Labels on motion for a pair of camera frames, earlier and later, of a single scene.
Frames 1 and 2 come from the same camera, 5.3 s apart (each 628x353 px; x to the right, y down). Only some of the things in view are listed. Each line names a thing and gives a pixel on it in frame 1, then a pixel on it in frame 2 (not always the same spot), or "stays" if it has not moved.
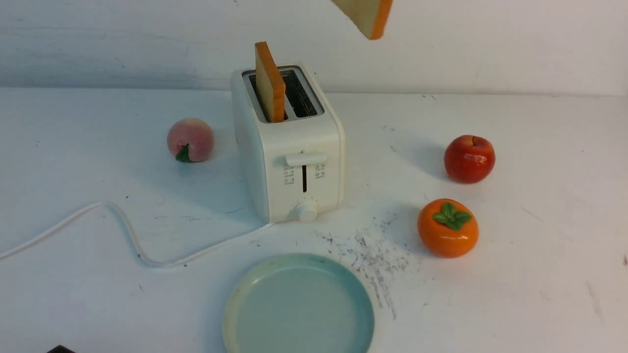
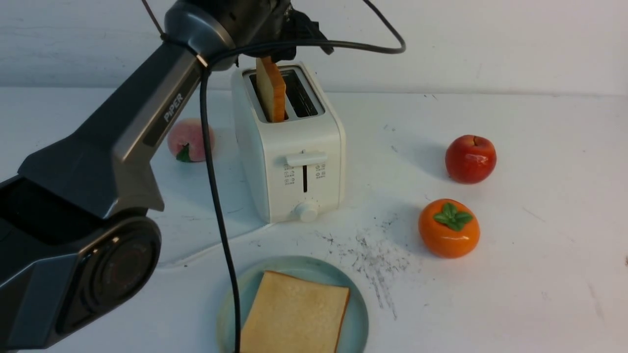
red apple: (469, 160) stays
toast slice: (270, 81) stays
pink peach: (191, 139) stays
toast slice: (370, 16) → (288, 315)
